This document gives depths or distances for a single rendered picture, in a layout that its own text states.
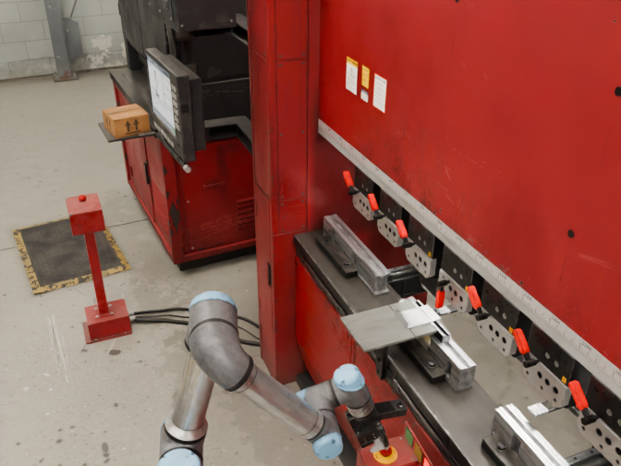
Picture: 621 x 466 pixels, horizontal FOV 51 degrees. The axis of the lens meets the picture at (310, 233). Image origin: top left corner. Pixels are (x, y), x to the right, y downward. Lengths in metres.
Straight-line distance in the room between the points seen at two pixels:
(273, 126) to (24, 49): 6.07
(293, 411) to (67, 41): 7.09
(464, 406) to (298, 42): 1.43
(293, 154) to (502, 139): 1.23
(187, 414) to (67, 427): 1.66
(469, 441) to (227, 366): 0.83
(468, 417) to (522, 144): 0.88
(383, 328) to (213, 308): 0.76
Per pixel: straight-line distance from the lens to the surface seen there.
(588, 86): 1.45
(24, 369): 3.77
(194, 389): 1.71
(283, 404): 1.59
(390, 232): 2.25
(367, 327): 2.15
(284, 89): 2.60
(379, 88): 2.18
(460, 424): 2.06
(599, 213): 1.47
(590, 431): 1.68
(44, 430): 3.40
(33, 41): 8.45
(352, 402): 1.81
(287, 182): 2.75
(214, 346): 1.49
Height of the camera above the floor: 2.34
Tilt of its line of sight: 30 degrees down
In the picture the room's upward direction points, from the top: 1 degrees clockwise
